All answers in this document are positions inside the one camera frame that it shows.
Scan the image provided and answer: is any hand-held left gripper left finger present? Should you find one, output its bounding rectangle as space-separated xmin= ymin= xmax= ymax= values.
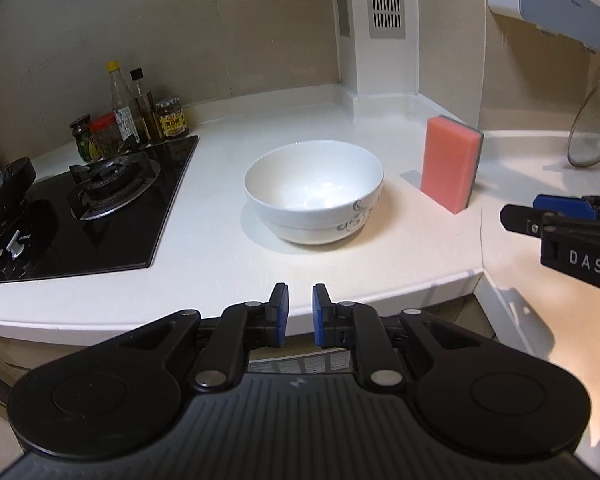
xmin=114 ymin=282 xmax=289 ymax=394

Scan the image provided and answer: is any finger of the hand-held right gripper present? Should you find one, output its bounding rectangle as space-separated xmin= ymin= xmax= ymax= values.
xmin=532 ymin=195 xmax=600 ymax=231
xmin=500 ymin=204 xmax=546 ymax=239

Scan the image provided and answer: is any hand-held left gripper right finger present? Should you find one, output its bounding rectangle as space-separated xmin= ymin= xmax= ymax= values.
xmin=312 ymin=283 xmax=486 ymax=391

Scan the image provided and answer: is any pink and green sponge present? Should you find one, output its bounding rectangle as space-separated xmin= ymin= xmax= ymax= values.
xmin=420 ymin=115 xmax=485 ymax=216

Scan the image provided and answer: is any white bowl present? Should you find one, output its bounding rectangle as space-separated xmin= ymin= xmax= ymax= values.
xmin=244 ymin=140 xmax=385 ymax=246

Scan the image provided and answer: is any glass pot lid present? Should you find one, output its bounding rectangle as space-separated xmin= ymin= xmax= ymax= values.
xmin=566 ymin=57 xmax=600 ymax=168

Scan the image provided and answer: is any black glass gas stove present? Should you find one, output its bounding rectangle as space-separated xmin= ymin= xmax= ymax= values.
xmin=0 ymin=135 xmax=201 ymax=285

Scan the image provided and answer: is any checked lid sauce jar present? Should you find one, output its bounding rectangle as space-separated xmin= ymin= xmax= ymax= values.
xmin=155 ymin=96 xmax=190 ymax=140

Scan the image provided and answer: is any metal stove burner grate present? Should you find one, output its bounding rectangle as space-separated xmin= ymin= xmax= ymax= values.
xmin=66 ymin=151 xmax=161 ymax=222

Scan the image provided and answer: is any red lid jar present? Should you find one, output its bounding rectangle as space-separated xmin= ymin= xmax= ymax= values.
xmin=88 ymin=112 xmax=126 ymax=157

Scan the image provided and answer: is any grey vent grille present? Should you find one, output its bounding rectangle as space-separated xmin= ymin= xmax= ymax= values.
xmin=367 ymin=0 xmax=411 ymax=41

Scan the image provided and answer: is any black cap clear bottle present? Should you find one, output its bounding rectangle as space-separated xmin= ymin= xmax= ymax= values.
xmin=130 ymin=67 xmax=153 ymax=143

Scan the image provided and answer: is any dark lid pickle jar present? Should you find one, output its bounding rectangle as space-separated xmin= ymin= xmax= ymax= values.
xmin=70 ymin=115 xmax=98 ymax=162

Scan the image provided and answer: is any yellow cap clear bottle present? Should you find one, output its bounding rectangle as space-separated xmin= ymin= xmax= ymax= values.
xmin=106 ymin=61 xmax=141 ymax=145

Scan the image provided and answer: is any black pan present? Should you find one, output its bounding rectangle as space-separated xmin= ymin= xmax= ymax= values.
xmin=0 ymin=156 xmax=59 ymax=261

